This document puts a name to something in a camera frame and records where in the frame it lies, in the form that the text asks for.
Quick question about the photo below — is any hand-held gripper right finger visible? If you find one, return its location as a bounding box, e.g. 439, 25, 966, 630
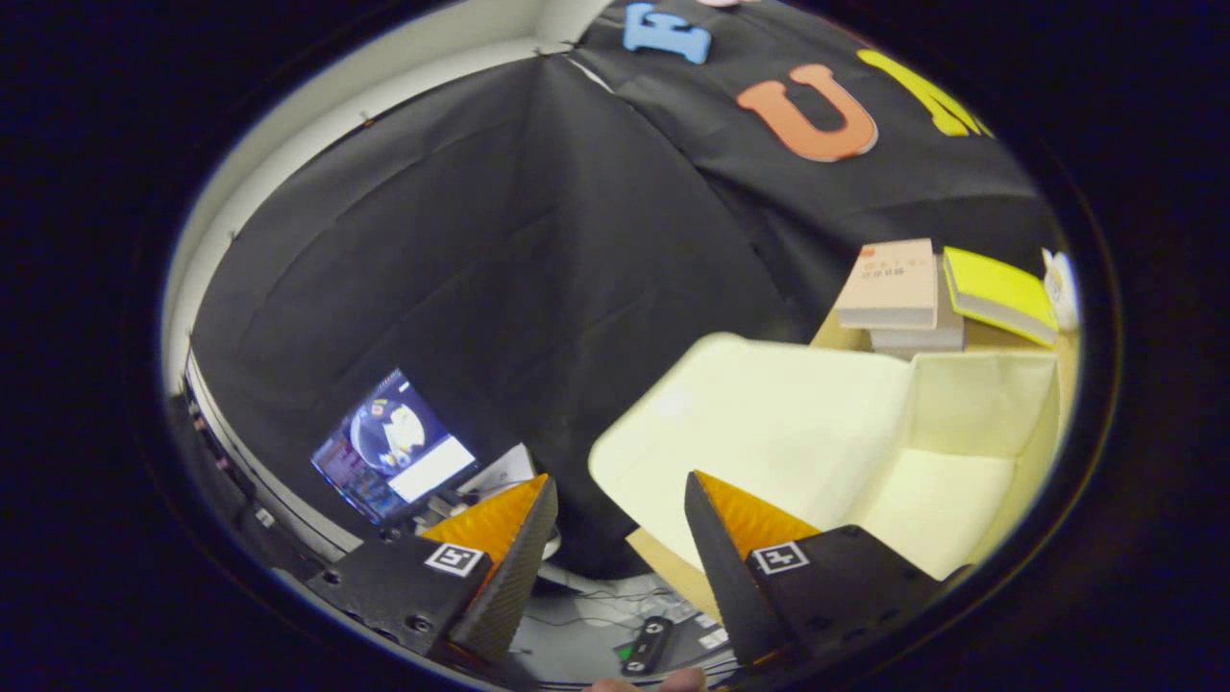
682, 469, 972, 671

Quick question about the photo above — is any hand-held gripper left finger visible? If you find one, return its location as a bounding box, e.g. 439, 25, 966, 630
306, 471, 560, 666

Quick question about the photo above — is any pale green storage box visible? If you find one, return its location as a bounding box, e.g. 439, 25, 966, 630
588, 332, 1063, 597

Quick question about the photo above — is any white paper sheet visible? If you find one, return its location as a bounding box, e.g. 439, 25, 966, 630
459, 443, 539, 497

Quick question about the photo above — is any black device with green light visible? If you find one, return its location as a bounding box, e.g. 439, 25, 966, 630
615, 617, 676, 676

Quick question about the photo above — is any lit computer monitor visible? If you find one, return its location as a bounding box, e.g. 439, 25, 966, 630
310, 368, 479, 525

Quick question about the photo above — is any grey white book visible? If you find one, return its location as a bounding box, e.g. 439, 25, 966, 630
870, 258, 965, 352

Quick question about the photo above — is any tan cover book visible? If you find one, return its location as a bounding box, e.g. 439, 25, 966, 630
834, 238, 939, 331

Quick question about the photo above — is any black backdrop cloth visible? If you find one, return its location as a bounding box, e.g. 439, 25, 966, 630
187, 0, 1058, 578

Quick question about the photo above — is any yellow cover book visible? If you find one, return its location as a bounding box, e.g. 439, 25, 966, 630
942, 246, 1060, 347

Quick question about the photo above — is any white plush toy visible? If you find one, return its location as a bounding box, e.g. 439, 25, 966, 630
1043, 248, 1079, 333

